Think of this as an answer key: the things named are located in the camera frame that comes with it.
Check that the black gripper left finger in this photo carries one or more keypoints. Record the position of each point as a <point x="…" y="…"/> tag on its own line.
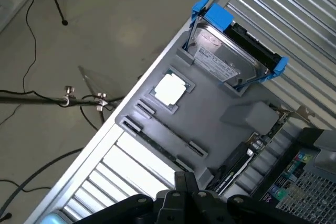
<point x="168" y="208"/>

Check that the blue disk caddy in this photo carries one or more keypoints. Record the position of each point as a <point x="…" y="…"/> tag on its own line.
<point x="219" y="15"/>

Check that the silver hard disk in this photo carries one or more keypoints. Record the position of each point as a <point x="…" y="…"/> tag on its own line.
<point x="223" y="51"/>

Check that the grey parts rack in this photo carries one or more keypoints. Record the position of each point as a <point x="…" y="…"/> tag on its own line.
<point x="204" y="108"/>

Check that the silver CPU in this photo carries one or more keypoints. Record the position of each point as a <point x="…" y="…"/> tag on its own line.
<point x="172" y="89"/>

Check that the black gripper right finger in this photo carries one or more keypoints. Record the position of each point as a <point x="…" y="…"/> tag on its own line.
<point x="204" y="208"/>

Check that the white cabinet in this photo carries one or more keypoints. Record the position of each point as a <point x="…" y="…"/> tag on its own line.
<point x="10" y="1"/>

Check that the green graphics card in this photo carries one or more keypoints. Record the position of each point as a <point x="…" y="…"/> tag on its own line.
<point x="236" y="161"/>

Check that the open PC case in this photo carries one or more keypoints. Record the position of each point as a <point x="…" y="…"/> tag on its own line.
<point x="315" y="195"/>

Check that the black stand with clamps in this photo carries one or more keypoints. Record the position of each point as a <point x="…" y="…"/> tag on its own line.
<point x="31" y="100"/>

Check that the clear plastic plate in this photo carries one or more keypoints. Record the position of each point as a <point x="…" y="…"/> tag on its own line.
<point x="97" y="79"/>

